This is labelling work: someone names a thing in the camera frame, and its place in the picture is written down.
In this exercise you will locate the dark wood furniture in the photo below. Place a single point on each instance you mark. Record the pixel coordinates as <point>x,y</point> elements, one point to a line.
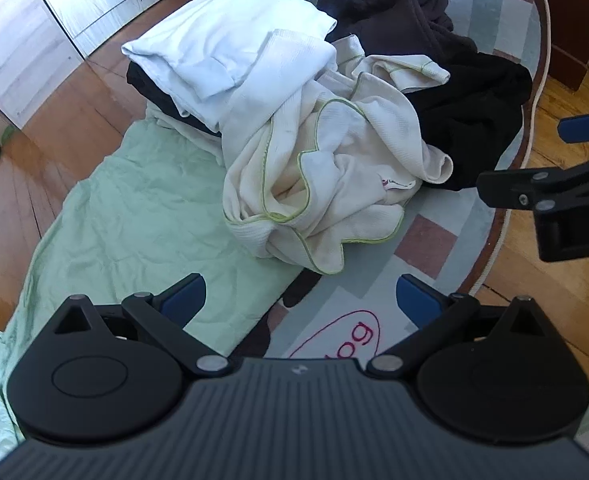
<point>569,10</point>

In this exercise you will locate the small green object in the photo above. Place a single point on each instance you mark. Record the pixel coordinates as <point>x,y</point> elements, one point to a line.
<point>8,135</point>

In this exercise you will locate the cream folded garment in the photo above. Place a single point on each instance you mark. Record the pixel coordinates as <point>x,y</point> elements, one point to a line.
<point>174,125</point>

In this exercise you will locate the pale green sheet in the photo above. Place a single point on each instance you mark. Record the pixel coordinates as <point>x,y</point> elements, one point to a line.
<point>124,220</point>

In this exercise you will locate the white sweatshirt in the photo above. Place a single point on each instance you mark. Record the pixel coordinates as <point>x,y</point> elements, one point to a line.
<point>184,35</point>

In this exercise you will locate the black crumpled garment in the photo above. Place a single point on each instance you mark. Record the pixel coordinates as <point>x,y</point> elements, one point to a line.
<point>474,110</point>

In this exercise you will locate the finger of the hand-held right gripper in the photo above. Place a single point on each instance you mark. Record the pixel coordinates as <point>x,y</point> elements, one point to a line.
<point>504,187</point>
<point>584,127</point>

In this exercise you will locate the cream waffle garment green trim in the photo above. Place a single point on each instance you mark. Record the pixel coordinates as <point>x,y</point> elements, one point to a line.
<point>299,195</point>

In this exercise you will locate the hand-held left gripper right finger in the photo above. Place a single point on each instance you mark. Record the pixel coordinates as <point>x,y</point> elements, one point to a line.
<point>414,297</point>

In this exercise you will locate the patterned checked rug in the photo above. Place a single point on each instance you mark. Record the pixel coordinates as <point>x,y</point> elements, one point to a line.
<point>454,210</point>

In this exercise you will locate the dark brown garment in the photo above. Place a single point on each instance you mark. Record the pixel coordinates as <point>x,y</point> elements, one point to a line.
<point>389,15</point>

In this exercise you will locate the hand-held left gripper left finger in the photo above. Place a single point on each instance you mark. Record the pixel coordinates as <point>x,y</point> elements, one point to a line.
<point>184,295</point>

